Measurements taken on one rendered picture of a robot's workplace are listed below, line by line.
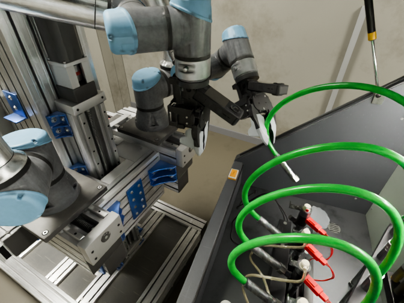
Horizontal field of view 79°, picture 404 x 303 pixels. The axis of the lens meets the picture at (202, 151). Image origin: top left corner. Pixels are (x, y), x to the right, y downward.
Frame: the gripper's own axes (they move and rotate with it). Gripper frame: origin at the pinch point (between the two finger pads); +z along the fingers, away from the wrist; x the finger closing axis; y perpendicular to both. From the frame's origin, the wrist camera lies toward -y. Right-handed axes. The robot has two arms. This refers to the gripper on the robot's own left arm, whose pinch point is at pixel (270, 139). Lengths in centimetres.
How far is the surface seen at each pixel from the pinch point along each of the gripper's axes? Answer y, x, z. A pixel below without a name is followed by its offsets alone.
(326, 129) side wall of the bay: -3.3, -24.6, 1.1
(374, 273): -27.8, 21.4, 23.6
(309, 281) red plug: -10.4, 13.6, 31.9
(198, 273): 15.7, 25.1, 29.9
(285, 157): -16.3, 17.5, 5.5
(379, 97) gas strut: -19.3, -26.9, -3.4
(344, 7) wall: 19, -140, -81
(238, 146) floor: 150, -131, -13
